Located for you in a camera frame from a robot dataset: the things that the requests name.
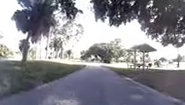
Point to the group of thin trees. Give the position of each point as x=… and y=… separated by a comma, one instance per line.
x=61, y=43

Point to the grass strip beside pond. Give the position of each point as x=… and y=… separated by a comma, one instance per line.
x=17, y=76

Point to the large broad dark tree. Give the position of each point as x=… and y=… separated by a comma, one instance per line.
x=145, y=11

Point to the grey asphalt path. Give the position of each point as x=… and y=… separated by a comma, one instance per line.
x=99, y=96

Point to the distant broad tree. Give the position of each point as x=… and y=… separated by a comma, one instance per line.
x=100, y=52

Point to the roofed picnic shelter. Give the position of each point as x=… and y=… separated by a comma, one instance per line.
x=143, y=47

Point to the grass field with shade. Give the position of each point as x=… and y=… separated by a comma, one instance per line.
x=167, y=82

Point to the palm tree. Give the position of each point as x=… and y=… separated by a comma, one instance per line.
x=25, y=47

